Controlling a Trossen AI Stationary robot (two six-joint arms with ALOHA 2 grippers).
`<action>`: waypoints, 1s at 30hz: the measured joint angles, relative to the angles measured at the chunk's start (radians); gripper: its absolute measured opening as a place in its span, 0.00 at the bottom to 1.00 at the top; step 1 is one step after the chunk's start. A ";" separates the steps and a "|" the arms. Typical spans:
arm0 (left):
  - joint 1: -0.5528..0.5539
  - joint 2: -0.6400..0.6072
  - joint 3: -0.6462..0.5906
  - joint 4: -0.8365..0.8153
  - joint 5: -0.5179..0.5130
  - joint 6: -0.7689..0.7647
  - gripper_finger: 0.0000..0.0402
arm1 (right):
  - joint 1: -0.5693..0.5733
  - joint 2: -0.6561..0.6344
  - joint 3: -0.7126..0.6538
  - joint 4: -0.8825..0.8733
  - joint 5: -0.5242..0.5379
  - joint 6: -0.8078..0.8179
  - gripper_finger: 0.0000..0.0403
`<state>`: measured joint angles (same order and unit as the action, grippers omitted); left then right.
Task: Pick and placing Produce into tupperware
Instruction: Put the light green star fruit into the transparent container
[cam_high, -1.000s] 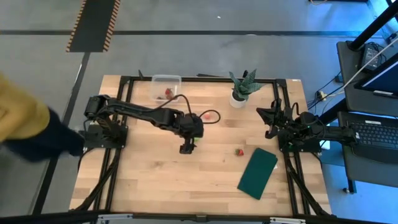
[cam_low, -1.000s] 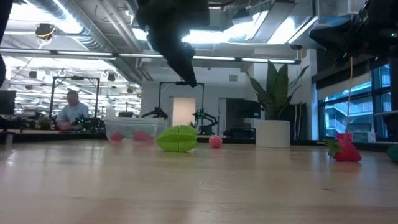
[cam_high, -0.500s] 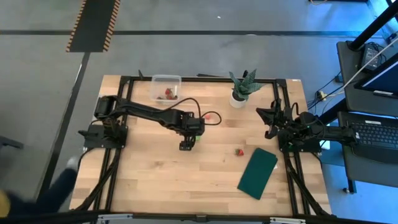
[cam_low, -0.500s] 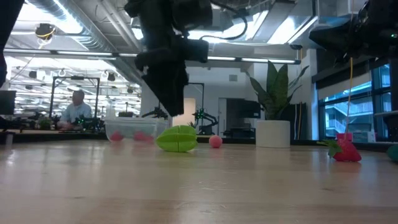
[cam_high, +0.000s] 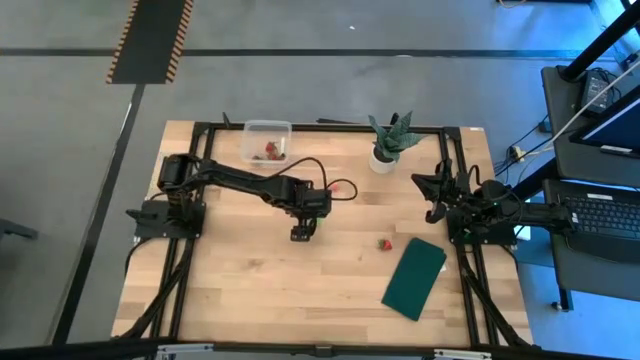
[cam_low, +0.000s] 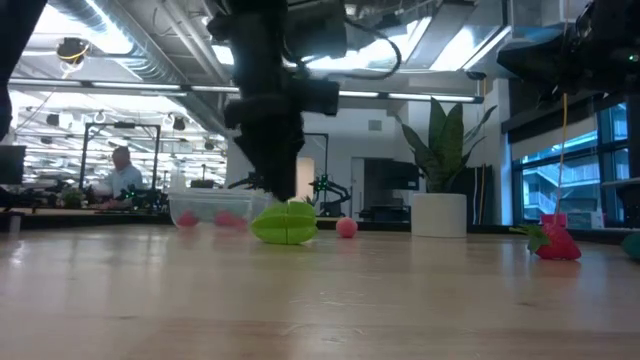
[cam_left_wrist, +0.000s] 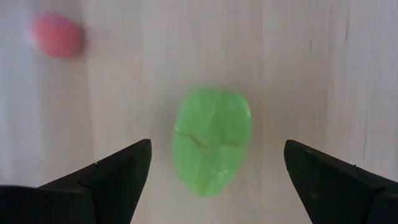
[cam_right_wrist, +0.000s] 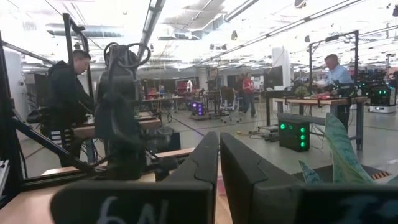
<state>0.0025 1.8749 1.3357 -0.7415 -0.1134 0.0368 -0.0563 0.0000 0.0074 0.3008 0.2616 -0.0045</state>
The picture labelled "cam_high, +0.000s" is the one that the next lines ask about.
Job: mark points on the black aluminium frame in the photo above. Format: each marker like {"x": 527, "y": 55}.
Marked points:
{"x": 325, "y": 127}

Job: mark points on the grey laptop desk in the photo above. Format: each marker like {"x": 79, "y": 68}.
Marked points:
{"x": 590, "y": 280}

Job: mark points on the black rig crossbar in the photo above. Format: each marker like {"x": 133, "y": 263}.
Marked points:
{"x": 100, "y": 348}

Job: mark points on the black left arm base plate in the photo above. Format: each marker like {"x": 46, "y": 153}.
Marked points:
{"x": 150, "y": 227}

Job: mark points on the grey chair leg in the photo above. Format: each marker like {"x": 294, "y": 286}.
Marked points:
{"x": 17, "y": 230}

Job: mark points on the black hazard-striped floor mat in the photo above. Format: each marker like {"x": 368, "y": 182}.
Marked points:
{"x": 150, "y": 40}

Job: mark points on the white power strip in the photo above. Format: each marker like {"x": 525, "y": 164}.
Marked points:
{"x": 517, "y": 153}

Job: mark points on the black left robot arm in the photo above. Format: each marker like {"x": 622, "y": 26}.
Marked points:
{"x": 240, "y": 182}

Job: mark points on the dark green cloth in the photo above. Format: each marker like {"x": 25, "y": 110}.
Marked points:
{"x": 414, "y": 278}

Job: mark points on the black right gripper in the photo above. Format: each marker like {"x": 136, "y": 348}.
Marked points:
{"x": 450, "y": 190}

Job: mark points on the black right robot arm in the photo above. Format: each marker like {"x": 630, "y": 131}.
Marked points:
{"x": 530, "y": 215}

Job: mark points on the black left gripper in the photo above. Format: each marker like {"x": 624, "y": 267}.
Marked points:
{"x": 312, "y": 205}

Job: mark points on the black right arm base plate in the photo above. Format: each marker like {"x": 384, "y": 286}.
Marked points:
{"x": 500, "y": 239}

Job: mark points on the white plant pot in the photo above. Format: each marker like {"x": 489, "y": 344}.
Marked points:
{"x": 381, "y": 165}

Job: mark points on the grey side desk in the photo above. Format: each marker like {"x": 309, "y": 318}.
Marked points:
{"x": 565, "y": 165}

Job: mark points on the black keyboard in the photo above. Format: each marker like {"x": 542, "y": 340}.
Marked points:
{"x": 605, "y": 215}

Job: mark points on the green spiky potted plant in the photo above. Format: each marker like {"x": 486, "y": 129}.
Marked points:
{"x": 395, "y": 137}

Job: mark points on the black power adapter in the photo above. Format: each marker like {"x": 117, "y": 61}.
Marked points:
{"x": 595, "y": 90}

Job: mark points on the clear plastic tupperware container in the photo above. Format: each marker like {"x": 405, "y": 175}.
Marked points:
{"x": 250, "y": 132}

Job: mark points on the black rig pole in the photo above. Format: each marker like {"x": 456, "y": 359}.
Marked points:
{"x": 600, "y": 42}

